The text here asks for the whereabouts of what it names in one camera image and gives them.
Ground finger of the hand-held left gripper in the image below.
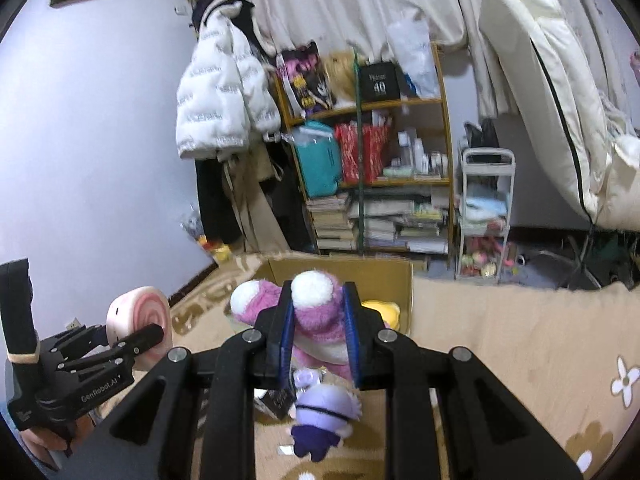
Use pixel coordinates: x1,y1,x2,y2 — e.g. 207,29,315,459
47,324,109,358
57,324,166,375

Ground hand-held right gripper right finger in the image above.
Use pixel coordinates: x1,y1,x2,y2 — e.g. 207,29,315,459
340,282,583,480

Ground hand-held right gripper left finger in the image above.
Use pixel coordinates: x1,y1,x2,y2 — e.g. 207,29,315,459
85,280,301,480

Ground pink swirl roll plush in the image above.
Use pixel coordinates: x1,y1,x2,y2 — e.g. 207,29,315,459
106,286,174,371

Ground pink and white plush bear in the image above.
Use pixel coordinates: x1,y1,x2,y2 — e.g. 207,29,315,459
230,270,401,382

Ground cardboard box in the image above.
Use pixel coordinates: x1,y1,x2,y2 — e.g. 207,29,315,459
252,254,415,341

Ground person's left hand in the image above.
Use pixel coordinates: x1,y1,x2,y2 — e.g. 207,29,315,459
20,412,98,468

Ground yellow plush toy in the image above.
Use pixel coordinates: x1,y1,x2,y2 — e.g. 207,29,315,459
361,300,402,332

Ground glossy black tag card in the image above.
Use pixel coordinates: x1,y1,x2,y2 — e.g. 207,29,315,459
254,387,296,421

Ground purple plush toy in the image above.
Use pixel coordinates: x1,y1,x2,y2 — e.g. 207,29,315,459
290,367,363,462

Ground yellow and red toys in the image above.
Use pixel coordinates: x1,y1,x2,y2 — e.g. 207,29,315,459
197,234,234,264

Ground stack of old books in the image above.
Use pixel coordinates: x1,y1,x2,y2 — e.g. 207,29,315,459
306,192,359,253

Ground pile of books and papers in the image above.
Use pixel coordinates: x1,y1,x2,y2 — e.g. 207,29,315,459
360,187,451,256

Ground beige trench coat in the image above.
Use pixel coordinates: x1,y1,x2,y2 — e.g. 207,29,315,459
220,150,292,253

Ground dark hanging coat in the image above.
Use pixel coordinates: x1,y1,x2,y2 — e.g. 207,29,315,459
260,137,317,253

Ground beige flower patterned blanket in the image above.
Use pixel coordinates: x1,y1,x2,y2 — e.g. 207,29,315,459
100,252,640,480

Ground pile of small toys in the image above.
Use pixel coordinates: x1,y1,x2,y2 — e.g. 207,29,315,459
459,236,507,279

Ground black long coat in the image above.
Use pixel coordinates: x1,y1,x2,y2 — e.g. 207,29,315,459
194,157,246,246

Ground teal bag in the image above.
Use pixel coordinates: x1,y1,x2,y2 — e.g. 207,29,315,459
294,121,344,199

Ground green pole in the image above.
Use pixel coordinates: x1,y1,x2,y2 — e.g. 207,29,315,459
351,47,367,253

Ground light blue cloth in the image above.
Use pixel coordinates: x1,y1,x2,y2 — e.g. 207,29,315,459
462,195,509,222

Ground red gift bag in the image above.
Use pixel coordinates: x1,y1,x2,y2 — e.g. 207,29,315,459
334,122,392,186

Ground group of cosmetic bottles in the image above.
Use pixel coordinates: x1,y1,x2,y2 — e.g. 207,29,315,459
384,127,451,179

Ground white trolley cart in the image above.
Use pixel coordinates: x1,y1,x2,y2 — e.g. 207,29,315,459
454,147,516,282

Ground wooden shelf unit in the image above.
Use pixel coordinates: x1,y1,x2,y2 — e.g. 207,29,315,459
272,44,456,262

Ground white puffer jacket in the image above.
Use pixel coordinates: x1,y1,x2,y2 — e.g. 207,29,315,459
175,2,282,161

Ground cartoon print bag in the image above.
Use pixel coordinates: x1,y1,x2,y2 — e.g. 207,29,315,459
276,42,336,116

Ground black printed paper bag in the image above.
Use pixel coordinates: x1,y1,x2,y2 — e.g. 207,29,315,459
359,61,402,103

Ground clear plastic bag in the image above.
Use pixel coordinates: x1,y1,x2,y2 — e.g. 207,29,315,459
387,20,441,100

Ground white folded mattress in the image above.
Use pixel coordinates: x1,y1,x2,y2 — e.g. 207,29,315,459
477,0,640,232

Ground black hanging garment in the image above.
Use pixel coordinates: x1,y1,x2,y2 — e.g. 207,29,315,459
189,0,276,58

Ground beige curtain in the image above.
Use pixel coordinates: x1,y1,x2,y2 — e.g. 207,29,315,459
240,0,506,117

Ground metal folding frame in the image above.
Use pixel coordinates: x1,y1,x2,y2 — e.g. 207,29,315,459
520,227,607,292

